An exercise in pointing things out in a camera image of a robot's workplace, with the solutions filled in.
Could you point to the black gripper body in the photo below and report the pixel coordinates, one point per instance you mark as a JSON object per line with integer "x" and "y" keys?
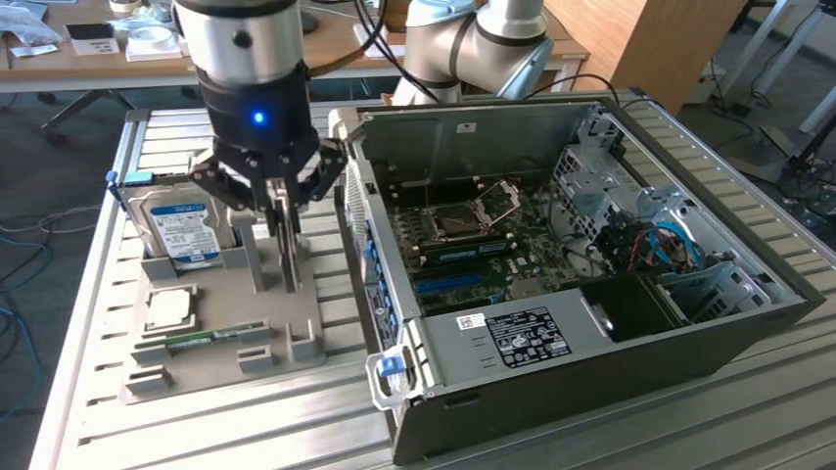
{"x": 257, "y": 117}

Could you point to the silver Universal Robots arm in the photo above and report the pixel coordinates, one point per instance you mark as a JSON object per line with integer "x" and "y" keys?
{"x": 248, "y": 44}

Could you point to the hard disk with blue label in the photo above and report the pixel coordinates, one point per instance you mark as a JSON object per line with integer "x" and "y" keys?
{"x": 183, "y": 230}

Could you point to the white flat box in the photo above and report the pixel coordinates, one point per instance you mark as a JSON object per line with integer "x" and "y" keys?
{"x": 151, "y": 43}

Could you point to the CPU socket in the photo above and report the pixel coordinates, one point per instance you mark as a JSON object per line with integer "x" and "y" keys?
{"x": 453, "y": 221}

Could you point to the grey parts rack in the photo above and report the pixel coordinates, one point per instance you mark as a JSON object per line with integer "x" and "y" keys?
{"x": 221, "y": 303}

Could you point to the metal socket cover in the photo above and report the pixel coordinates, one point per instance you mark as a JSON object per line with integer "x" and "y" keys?
{"x": 499, "y": 198}

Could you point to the silver CPU chip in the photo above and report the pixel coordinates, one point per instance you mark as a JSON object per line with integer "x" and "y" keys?
{"x": 171, "y": 311}

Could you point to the installed RAM stick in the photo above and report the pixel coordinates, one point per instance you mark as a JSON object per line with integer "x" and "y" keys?
{"x": 467, "y": 253}

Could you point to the wooden desk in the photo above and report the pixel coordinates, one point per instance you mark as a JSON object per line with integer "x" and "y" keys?
{"x": 79, "y": 68}

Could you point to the black and white box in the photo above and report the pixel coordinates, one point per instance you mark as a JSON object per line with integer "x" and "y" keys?
{"x": 92, "y": 39}

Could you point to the blue expansion slot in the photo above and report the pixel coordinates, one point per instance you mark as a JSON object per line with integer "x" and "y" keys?
{"x": 451, "y": 284}

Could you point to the tape roll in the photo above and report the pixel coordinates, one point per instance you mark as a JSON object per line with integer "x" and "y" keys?
{"x": 123, "y": 5}

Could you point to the green RAM stick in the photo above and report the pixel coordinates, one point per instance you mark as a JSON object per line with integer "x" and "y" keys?
{"x": 203, "y": 336}

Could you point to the green motherboard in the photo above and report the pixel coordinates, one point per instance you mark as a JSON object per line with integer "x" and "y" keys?
{"x": 523, "y": 264}

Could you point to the white paper card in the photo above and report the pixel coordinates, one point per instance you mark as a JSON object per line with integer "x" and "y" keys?
{"x": 33, "y": 50}

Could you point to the clear plastic bag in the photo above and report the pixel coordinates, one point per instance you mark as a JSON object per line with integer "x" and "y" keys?
{"x": 25, "y": 22}

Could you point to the metal drive cage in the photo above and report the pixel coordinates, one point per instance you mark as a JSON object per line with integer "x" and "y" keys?
{"x": 591, "y": 186}

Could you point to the case latch with blue tab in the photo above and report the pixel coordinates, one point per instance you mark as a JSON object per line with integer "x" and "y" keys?
{"x": 387, "y": 374}

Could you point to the grey power supply unit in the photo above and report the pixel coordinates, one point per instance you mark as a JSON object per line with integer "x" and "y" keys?
{"x": 523, "y": 338}

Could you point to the wooden cabinet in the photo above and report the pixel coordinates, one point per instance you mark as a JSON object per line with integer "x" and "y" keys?
{"x": 640, "y": 44}

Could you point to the black open PC case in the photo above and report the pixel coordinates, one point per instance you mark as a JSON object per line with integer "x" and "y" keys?
{"x": 588, "y": 382}

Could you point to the metal disk bay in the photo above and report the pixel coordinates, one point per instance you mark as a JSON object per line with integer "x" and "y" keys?
{"x": 715, "y": 294}

